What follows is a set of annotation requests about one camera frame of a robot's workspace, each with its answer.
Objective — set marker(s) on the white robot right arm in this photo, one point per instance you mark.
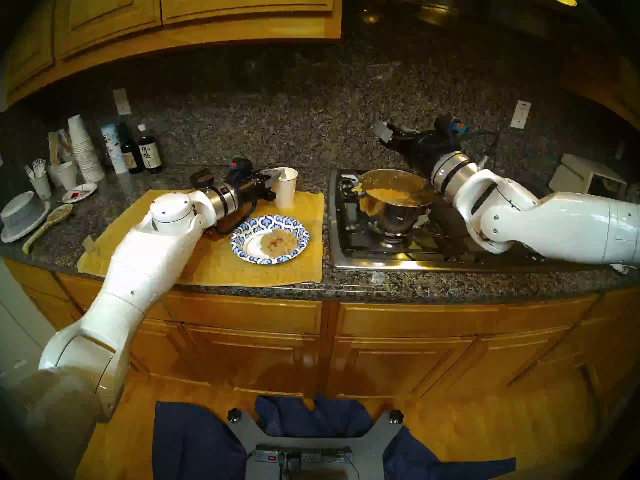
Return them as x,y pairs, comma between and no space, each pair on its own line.
575,224

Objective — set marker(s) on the white plastic fork bunch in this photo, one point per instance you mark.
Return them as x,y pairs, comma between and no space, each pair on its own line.
36,168

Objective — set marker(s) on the white paper cup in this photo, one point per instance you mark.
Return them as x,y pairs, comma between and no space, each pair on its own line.
66,176
286,194
42,188

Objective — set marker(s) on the dark glass bottle white label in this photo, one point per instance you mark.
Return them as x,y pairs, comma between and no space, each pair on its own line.
149,154

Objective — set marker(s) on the blue white carton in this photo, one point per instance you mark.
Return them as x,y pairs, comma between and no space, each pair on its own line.
112,144

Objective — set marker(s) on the wooden base cabinets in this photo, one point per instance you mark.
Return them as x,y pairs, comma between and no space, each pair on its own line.
400,364

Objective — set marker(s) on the white wall outlet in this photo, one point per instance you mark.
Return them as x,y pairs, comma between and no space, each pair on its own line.
520,114
121,101

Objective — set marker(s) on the dark glass bottle tan label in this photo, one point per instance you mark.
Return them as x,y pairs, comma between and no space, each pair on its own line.
131,159

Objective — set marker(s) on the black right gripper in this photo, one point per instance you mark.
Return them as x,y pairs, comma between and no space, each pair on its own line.
425,145

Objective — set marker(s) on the steel gas cooktop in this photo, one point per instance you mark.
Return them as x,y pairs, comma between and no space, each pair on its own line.
360,249

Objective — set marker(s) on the blue patterned paper plate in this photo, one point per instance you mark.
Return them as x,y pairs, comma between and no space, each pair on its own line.
624,269

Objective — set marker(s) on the yellow cloth mat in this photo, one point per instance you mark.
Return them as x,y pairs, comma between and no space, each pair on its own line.
280,274

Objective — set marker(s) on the dark steel range hood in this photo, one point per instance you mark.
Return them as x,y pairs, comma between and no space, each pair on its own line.
475,1

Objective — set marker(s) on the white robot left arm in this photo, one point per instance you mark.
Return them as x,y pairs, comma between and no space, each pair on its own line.
140,269

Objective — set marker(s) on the wide wooden wall cabinets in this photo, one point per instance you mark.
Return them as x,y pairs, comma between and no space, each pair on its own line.
110,14

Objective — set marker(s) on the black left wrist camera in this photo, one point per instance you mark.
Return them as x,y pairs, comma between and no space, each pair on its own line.
240,168

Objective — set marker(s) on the small white plate red scrap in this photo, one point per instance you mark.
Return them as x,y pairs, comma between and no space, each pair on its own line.
80,193

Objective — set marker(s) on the bundle of stirrers and utensils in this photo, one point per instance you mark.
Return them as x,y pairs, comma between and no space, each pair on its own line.
59,145

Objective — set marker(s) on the stack of white paper cups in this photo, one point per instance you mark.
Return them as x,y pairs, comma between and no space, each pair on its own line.
82,144

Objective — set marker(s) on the white appliance front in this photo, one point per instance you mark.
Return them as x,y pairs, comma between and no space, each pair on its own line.
20,334

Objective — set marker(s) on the small cooked oatmeal portion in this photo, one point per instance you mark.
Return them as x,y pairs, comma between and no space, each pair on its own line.
284,248
272,236

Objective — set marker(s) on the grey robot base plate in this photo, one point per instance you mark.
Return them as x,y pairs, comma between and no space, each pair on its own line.
367,446

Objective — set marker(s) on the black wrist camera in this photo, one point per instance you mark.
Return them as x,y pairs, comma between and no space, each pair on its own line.
447,123
240,168

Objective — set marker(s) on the grey bowl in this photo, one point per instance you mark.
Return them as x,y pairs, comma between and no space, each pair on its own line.
20,209

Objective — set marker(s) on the wooden spoon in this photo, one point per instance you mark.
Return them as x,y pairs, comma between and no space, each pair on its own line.
50,221

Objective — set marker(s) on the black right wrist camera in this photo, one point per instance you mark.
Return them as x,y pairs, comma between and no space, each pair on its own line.
447,123

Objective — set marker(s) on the large cooked oatmeal batch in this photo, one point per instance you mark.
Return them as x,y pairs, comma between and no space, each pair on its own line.
395,195

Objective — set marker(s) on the blue patterned paper bowl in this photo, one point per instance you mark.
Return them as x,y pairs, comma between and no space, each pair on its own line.
245,239

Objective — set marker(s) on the white countertop appliance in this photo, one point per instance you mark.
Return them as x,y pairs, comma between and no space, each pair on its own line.
580,171

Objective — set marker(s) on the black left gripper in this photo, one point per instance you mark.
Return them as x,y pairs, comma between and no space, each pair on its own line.
255,189

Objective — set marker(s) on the dark blue blanket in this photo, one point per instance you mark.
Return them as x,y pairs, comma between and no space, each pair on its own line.
190,444

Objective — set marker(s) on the black knob screw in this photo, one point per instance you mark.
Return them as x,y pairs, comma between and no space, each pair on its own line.
396,416
234,415

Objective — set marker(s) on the stainless steel pot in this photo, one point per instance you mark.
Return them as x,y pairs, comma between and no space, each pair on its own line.
395,221

